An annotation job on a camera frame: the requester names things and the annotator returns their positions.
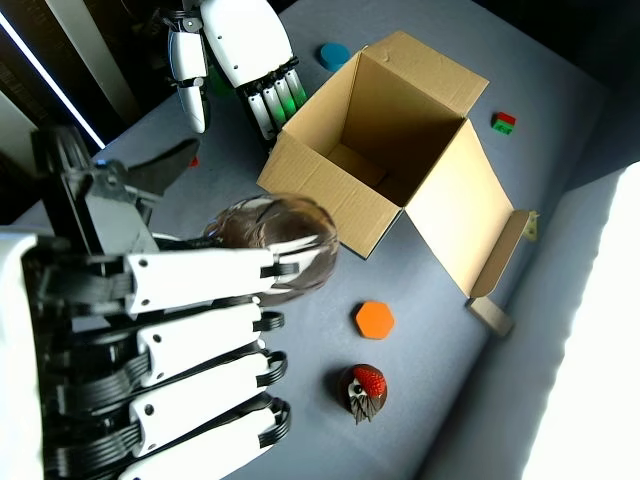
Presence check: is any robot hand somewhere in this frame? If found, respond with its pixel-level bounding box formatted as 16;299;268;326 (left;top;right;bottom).
0;125;301;480
162;0;310;151

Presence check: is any open cardboard box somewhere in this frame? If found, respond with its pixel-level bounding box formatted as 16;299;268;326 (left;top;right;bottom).
256;30;540;301

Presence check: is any blue round block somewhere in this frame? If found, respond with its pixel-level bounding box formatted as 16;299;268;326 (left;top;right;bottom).
319;42;352;73

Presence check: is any orange hexagon block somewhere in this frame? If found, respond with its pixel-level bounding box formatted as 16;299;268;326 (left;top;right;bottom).
354;300;396;342

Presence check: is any toy chocolate cake with strawberry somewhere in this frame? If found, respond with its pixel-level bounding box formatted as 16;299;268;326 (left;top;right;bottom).
336;363;389;426

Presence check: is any grey table cloth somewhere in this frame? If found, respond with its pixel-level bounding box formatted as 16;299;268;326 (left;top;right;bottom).
9;0;640;480

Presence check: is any red and green block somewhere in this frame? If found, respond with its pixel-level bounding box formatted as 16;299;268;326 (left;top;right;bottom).
491;112;518;136

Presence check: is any plain wooden block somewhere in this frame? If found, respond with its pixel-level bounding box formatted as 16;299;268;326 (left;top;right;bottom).
466;296;516;338

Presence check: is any white frame bar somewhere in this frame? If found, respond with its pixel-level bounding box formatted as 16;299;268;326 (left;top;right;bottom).
0;12;106;150

